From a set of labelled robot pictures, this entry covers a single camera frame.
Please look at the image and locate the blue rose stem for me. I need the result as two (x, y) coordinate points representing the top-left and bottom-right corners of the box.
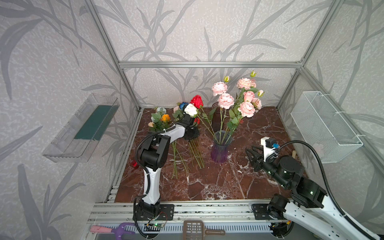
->
(179, 102), (189, 112)

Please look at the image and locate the dark red glass vase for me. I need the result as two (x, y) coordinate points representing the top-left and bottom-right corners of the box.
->
(212, 102), (221, 132)

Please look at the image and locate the red rose stem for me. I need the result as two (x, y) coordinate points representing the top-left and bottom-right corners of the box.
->
(190, 95), (218, 141)

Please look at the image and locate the purple glass vase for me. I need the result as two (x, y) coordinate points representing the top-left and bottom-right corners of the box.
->
(211, 131), (233, 164)

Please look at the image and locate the pale pink peony stem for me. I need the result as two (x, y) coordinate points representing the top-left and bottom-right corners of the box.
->
(212, 76), (235, 144)
(223, 88), (264, 136)

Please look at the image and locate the pink rose bud stem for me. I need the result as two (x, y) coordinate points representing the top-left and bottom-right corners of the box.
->
(244, 91), (255, 103)

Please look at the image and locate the white pink-edged rose stem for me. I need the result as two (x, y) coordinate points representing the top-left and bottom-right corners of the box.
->
(237, 78), (257, 90)

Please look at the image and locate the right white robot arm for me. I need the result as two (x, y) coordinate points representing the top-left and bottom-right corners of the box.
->
(245, 137), (384, 240)

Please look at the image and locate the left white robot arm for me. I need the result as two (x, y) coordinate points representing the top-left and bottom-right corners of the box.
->
(135, 124), (199, 221)

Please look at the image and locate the orange rose stem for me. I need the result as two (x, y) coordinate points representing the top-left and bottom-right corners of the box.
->
(161, 114), (171, 123)

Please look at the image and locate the flower bunch on table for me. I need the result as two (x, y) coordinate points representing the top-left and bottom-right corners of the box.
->
(148, 103), (205, 179)

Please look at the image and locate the red handheld tool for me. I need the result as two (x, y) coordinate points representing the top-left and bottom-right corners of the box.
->
(130, 160), (139, 169)

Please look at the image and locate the purple pink toy tool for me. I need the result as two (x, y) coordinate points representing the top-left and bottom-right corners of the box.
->
(90, 223), (136, 240)

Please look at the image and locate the clear plastic tray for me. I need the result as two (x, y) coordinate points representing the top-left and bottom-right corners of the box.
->
(43, 94), (120, 163)

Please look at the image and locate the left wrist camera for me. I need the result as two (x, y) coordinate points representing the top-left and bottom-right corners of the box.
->
(179, 114), (195, 128)

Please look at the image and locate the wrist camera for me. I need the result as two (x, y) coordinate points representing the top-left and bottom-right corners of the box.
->
(261, 137), (279, 163)
(179, 114), (195, 128)

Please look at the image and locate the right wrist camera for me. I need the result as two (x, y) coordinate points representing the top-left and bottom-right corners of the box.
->
(261, 137), (279, 163)

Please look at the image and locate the white wire basket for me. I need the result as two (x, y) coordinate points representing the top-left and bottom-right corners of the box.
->
(291, 91), (363, 164)

